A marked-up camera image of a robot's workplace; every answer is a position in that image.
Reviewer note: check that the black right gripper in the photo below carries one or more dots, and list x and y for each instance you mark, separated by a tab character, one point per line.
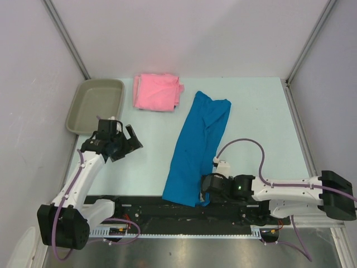
217	199

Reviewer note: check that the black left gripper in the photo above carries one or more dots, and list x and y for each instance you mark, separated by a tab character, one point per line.
130	145

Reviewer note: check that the blue t shirt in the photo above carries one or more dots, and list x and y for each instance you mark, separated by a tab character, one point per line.
195	149

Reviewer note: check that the beige plastic tray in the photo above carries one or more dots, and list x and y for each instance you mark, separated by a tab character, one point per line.
94	99

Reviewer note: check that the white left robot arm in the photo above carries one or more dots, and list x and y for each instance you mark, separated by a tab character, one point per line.
65	222

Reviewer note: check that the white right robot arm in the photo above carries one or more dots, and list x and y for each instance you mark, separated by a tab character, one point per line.
329	193

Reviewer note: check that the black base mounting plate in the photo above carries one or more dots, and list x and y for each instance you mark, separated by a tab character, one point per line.
142	209

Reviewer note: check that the pink folded t shirt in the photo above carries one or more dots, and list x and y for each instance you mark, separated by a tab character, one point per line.
156	92

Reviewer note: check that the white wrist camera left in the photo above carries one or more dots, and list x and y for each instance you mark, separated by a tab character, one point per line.
119	125

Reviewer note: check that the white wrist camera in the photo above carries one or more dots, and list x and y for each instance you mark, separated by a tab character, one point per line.
119	125
221	167

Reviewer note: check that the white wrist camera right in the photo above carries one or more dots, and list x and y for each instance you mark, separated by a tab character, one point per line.
221	167

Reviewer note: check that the aluminium corner post left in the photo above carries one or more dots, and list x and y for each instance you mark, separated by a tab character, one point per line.
65	36

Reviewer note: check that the aluminium corner post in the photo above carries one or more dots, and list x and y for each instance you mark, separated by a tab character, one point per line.
316	30
65	36

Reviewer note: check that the aluminium corner post right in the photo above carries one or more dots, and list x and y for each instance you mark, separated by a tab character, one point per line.
316	30

